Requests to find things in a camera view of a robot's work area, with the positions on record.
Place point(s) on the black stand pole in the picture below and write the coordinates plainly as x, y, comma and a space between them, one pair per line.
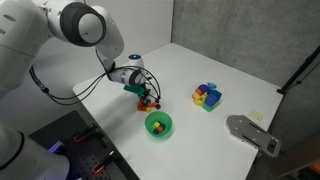
296, 75

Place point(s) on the purple toy piece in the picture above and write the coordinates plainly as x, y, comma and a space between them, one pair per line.
203, 88

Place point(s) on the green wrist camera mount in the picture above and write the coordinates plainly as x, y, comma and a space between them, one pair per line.
134, 89

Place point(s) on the small black block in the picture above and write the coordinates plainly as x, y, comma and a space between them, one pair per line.
157, 106

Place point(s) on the orange black clamp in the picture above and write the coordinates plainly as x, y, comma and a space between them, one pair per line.
85, 132
104, 162

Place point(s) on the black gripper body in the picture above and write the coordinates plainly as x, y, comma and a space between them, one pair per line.
144, 90

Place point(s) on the orange toy piece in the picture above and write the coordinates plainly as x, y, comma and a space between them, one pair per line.
198, 91

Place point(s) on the black perforated board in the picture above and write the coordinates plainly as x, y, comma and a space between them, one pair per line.
76, 150

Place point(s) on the green toy piece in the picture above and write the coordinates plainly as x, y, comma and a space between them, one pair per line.
209, 107

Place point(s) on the small red block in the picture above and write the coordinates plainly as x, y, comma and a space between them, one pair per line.
144, 108

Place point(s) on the small yellow block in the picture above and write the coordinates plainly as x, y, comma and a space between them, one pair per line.
148, 109
156, 124

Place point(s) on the grey metal mounting plate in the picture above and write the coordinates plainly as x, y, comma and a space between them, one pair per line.
253, 135

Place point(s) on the small blue block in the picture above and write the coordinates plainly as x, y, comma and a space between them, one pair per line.
155, 131

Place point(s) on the light blue toy piece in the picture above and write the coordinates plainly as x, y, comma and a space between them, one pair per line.
211, 85

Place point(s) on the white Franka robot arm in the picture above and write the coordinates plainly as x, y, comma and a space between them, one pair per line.
20, 33

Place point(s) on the green plastic bowl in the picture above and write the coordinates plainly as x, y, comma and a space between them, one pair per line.
158, 125

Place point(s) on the small dark green block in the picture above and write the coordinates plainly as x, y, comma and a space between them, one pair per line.
163, 125

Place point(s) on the yellow sticky note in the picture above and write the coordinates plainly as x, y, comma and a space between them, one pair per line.
256, 115

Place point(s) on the yellow toy piece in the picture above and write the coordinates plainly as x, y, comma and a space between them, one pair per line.
198, 98

